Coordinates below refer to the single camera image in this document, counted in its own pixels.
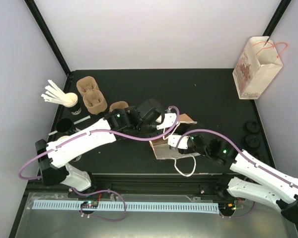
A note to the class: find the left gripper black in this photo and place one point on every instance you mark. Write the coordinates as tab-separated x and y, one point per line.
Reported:
155	134

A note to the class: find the brown paper bag white handles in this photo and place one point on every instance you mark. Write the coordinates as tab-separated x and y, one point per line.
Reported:
173	147

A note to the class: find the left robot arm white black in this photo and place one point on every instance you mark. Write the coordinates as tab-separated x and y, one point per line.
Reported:
148	120

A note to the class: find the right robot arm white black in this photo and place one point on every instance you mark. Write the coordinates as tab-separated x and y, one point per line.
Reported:
267	185

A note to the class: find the stacked brown pulp cup carriers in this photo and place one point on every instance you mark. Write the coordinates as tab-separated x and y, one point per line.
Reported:
92	97

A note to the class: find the white wrapped straw on table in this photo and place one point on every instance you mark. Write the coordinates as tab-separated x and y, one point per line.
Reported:
75	122

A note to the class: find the paper cup holding stirrers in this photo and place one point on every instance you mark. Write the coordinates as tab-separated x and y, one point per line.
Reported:
73	105

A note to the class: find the black paper cup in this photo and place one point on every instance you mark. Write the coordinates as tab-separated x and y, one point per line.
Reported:
65	126

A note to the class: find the small green circuit board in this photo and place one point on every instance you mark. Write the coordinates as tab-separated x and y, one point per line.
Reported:
89	204

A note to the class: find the bundle of white wrapped straws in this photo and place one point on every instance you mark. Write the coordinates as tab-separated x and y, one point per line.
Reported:
54	94

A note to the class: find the white printed paper bag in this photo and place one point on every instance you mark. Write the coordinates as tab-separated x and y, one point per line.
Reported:
257	66

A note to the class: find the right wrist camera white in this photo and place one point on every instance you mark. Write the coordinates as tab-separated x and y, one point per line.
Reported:
175	140

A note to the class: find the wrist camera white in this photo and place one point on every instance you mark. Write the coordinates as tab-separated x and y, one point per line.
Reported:
167	122
175	140

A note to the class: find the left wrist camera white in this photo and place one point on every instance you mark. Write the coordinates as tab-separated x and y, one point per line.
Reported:
167	122

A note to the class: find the black aluminium frame rail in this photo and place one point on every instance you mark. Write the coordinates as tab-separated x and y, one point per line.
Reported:
196	185

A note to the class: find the light blue cable duct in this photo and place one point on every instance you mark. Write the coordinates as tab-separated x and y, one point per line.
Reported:
179	207

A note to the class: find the left black corner post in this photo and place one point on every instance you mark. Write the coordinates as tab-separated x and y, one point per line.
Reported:
32	6

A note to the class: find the black corner post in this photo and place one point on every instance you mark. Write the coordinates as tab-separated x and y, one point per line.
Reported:
278	14
32	6

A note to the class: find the right black corner post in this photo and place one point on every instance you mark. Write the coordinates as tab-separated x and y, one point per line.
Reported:
278	14

